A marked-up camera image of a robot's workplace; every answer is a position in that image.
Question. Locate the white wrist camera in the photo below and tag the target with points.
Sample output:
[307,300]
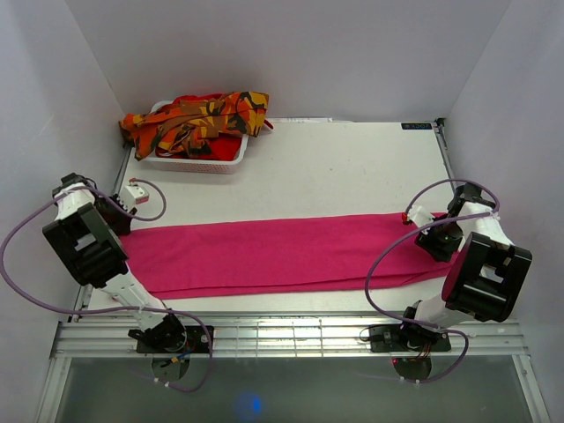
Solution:
[131,195]
[418,216]

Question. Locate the red garment in basket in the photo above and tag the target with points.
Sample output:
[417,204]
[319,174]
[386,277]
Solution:
[221,148]

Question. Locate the blue label sticker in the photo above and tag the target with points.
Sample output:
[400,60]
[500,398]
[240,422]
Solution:
[416,126]

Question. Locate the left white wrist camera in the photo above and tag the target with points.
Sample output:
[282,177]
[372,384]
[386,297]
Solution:
[131,195]

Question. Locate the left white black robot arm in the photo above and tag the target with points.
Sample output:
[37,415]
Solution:
[86,236]

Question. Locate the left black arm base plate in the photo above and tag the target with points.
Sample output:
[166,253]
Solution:
[197,341]

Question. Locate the aluminium front rail frame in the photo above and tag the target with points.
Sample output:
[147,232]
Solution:
[275,336]

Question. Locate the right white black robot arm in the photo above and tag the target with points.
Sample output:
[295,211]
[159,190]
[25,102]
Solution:
[487,269]

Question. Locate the orange camouflage trousers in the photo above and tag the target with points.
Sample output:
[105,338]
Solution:
[198,121]

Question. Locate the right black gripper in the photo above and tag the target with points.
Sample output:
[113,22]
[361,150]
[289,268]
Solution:
[438,251]

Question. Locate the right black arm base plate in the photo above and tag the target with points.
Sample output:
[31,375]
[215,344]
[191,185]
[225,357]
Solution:
[392,338]

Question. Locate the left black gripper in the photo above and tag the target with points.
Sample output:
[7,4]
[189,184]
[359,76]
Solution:
[123,223]

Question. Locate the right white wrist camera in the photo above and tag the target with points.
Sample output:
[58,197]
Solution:
[418,216]

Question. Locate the white plastic basket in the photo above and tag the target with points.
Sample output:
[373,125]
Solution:
[211,166]

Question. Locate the pink trousers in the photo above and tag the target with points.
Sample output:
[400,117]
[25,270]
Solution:
[260,257]

